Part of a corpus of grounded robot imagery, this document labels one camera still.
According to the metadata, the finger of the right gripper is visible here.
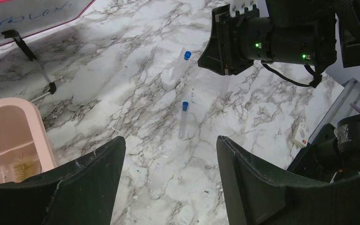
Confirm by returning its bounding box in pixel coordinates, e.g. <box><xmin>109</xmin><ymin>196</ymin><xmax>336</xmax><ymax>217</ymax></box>
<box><xmin>198</xmin><ymin>37</ymin><xmax>230</xmax><ymax>75</ymax></box>

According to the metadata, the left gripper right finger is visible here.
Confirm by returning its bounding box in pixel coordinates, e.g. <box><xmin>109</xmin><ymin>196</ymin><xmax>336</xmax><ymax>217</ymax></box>
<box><xmin>217</xmin><ymin>136</ymin><xmax>360</xmax><ymax>225</ymax></box>

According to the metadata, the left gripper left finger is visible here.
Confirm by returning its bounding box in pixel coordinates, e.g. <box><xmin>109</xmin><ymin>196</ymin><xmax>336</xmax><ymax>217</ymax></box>
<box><xmin>0</xmin><ymin>136</ymin><xmax>126</xmax><ymax>225</ymax></box>

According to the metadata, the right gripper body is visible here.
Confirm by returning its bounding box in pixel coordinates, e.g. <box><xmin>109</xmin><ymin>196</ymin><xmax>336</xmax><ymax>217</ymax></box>
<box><xmin>214</xmin><ymin>4</ymin><xmax>337</xmax><ymax>70</ymax></box>

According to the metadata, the blue cap test tube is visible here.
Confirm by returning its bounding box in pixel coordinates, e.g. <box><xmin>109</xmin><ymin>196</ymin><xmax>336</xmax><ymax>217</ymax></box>
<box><xmin>171</xmin><ymin>47</ymin><xmax>193</xmax><ymax>81</ymax></box>

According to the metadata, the bristle tube brush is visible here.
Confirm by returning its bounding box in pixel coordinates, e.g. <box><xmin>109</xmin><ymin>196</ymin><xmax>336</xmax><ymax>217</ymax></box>
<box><xmin>13</xmin><ymin>156</ymin><xmax>37</xmax><ymax>182</ymax></box>

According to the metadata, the pink plastic bin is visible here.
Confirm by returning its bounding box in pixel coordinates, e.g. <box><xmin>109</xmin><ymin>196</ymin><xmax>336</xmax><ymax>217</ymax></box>
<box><xmin>0</xmin><ymin>97</ymin><xmax>58</xmax><ymax>184</ymax></box>

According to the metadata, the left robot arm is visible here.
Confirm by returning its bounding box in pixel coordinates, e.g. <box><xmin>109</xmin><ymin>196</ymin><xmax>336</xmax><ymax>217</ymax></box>
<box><xmin>0</xmin><ymin>115</ymin><xmax>360</xmax><ymax>225</ymax></box>

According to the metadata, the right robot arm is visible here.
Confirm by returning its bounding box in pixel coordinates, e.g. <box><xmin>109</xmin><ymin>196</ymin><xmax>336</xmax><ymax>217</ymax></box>
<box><xmin>198</xmin><ymin>0</ymin><xmax>360</xmax><ymax>75</ymax></box>

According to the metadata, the large clear glass tube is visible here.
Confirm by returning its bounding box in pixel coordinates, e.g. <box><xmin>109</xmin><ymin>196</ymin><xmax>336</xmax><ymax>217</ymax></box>
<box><xmin>180</xmin><ymin>67</ymin><xmax>231</xmax><ymax>98</ymax></box>

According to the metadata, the white red small tag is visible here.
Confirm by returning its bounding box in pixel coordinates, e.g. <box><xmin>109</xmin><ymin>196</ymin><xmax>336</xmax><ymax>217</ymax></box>
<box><xmin>290</xmin><ymin>121</ymin><xmax>310</xmax><ymax>148</ymax></box>

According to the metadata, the black wire stand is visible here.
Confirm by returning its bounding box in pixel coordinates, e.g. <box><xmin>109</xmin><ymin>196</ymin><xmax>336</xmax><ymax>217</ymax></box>
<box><xmin>1</xmin><ymin>30</ymin><xmax>57</xmax><ymax>103</ymax></box>

